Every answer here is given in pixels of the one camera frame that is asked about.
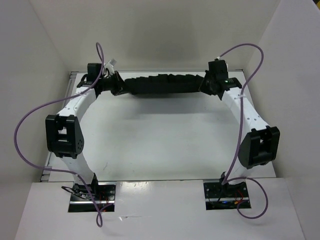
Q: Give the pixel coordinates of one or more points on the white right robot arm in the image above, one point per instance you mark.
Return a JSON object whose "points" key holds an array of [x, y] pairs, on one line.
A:
{"points": [[258, 142]]}

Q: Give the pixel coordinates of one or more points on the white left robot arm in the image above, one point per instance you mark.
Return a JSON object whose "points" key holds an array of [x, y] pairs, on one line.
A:
{"points": [[63, 131]]}

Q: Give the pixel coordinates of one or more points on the black pleated skirt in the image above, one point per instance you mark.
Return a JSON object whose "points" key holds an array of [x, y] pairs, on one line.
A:
{"points": [[164, 84]]}

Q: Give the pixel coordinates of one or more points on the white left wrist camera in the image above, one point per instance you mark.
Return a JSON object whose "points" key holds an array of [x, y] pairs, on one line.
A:
{"points": [[109, 66]]}

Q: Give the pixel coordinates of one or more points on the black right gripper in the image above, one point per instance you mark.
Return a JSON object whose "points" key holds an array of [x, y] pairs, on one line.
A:
{"points": [[203, 87]]}

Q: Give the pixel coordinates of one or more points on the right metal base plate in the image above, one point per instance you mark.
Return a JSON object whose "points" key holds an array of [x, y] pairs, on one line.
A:
{"points": [[225, 197]]}

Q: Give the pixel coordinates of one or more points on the metal base plate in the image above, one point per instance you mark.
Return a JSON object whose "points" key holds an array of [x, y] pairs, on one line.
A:
{"points": [[80, 201], [225, 197]]}

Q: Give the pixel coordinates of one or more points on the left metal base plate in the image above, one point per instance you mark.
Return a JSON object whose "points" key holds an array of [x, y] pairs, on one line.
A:
{"points": [[80, 201]]}

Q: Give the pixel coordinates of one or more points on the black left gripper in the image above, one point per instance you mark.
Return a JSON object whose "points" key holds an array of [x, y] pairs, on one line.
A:
{"points": [[120, 85]]}

